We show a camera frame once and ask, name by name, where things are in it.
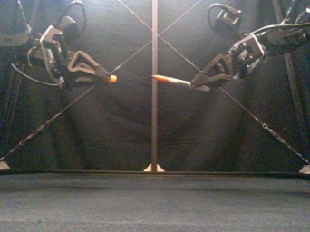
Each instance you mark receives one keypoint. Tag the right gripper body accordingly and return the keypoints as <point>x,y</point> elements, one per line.
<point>246,56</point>

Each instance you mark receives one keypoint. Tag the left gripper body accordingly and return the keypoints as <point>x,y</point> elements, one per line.
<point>50,57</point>

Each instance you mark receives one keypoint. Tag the grey marker pen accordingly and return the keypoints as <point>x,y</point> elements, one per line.
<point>178,81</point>

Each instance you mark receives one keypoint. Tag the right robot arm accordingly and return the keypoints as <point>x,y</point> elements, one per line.
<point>286,33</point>

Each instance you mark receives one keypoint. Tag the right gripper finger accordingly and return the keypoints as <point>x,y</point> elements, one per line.
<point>211,77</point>

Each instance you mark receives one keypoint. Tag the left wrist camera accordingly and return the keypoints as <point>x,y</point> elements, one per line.
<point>68,28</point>

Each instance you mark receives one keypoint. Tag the orange pen cap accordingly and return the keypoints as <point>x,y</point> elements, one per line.
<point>114,79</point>

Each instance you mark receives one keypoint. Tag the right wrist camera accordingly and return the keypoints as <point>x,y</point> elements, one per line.
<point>226,21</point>

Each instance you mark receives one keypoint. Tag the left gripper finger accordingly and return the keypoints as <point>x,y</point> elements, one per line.
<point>95,75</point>

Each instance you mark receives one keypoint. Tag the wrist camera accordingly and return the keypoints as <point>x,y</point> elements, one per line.
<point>226,21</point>
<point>68,28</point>

